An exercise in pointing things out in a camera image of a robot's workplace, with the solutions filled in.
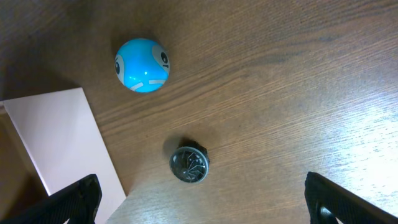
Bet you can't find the blue ball with face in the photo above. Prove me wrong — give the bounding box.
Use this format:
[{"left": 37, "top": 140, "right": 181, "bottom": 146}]
[{"left": 114, "top": 38, "right": 170, "bottom": 93}]

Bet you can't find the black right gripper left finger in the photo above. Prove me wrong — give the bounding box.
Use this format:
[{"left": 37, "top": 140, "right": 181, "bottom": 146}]
[{"left": 1, "top": 174, "right": 102, "bottom": 224}]

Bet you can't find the white open cardboard box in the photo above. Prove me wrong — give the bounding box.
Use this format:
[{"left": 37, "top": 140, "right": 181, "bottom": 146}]
[{"left": 4, "top": 88, "right": 126, "bottom": 223}]

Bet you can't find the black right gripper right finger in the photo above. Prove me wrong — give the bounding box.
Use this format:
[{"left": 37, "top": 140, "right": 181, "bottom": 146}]
[{"left": 304, "top": 172, "right": 397, "bottom": 224}]

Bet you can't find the black round spinner toy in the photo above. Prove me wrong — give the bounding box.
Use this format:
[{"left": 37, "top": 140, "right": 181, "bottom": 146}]
[{"left": 169, "top": 139, "right": 210, "bottom": 184}]

